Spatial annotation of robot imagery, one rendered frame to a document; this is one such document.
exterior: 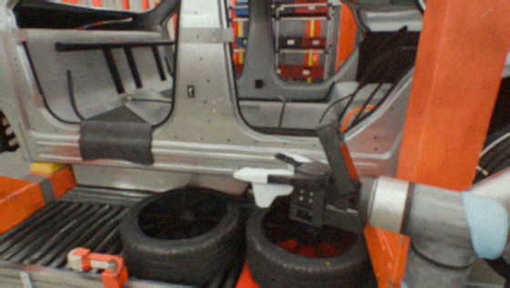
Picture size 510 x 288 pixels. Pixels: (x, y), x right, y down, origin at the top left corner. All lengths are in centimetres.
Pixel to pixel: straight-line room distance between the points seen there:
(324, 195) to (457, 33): 60
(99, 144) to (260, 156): 89
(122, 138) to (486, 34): 158
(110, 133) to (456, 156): 157
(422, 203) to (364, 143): 107
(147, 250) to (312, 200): 119
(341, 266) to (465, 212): 104
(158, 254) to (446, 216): 131
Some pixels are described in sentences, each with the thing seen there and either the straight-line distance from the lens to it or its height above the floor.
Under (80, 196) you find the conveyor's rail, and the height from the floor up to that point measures 30.
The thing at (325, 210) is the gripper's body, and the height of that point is 119.
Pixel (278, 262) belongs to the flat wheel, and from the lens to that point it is 143.
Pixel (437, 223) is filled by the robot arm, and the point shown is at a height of 122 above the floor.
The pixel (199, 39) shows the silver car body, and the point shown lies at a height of 143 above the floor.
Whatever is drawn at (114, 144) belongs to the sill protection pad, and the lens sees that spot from 178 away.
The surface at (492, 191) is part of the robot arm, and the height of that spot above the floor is 122.
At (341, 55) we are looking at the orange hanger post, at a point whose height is 125.
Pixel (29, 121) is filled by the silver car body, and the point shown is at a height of 99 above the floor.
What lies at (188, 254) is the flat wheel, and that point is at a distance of 154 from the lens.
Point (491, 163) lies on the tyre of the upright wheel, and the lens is 138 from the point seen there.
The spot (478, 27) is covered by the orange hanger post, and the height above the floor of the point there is 146.
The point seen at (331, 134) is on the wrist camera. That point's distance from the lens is 44.
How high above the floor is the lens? 144
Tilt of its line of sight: 20 degrees down
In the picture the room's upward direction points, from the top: straight up
